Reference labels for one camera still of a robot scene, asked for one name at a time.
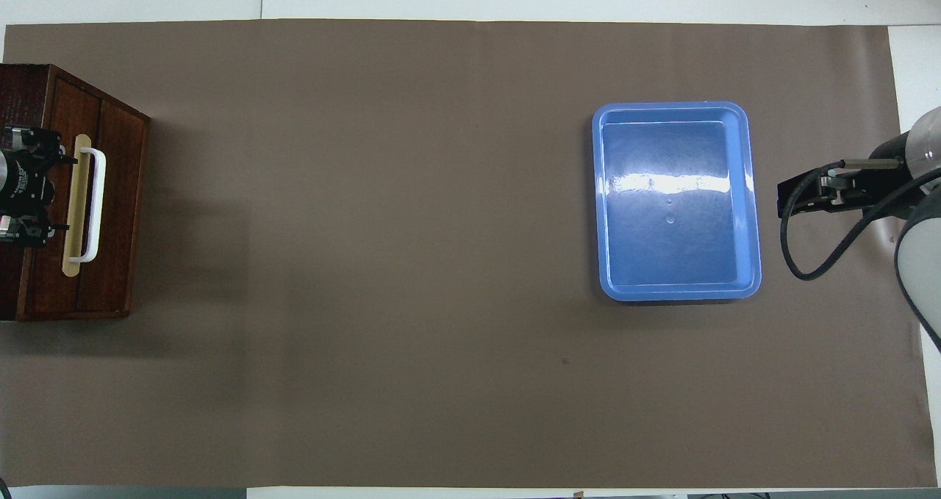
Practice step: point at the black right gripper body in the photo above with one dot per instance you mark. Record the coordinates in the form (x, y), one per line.
(882, 172)

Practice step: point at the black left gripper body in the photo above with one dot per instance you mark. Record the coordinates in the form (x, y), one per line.
(26, 183)

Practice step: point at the dark brown wooden cabinet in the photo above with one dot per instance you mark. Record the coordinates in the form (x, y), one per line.
(121, 212)

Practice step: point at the blue plastic tray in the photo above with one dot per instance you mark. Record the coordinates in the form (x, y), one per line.
(676, 212)

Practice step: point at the brown paper table mat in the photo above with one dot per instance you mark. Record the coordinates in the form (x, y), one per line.
(412, 264)

